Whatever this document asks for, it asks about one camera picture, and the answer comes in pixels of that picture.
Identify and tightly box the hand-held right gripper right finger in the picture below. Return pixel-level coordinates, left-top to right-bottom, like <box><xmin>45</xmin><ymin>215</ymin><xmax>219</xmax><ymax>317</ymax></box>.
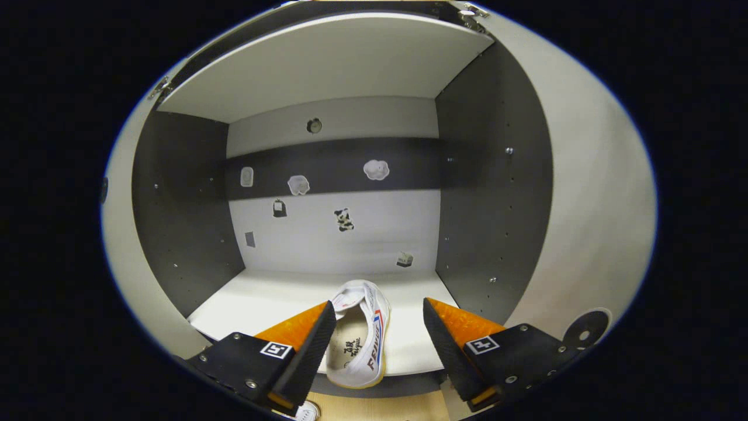
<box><xmin>422</xmin><ymin>297</ymin><xmax>583</xmax><ymax>410</ymax></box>

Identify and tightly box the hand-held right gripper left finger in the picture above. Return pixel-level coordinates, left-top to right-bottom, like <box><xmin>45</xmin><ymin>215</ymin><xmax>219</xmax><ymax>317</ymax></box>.
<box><xmin>186</xmin><ymin>301</ymin><xmax>338</xmax><ymax>412</ymax></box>

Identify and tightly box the white shoe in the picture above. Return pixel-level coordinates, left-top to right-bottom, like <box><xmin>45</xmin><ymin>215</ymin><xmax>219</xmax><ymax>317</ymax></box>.
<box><xmin>275</xmin><ymin>401</ymin><xmax>321</xmax><ymax>421</ymax></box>
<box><xmin>325</xmin><ymin>279</ymin><xmax>391</xmax><ymax>389</ymax></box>

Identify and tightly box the white cabinet door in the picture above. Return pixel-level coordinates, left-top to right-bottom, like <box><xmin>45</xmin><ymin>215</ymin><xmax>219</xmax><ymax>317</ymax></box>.
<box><xmin>456</xmin><ymin>3</ymin><xmax>658</xmax><ymax>351</ymax></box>
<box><xmin>99</xmin><ymin>88</ymin><xmax>211</xmax><ymax>360</ymax></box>

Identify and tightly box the white shoe cabinet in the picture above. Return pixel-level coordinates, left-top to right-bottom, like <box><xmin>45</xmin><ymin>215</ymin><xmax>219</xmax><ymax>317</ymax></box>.
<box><xmin>99</xmin><ymin>0</ymin><xmax>658</xmax><ymax>421</ymax></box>

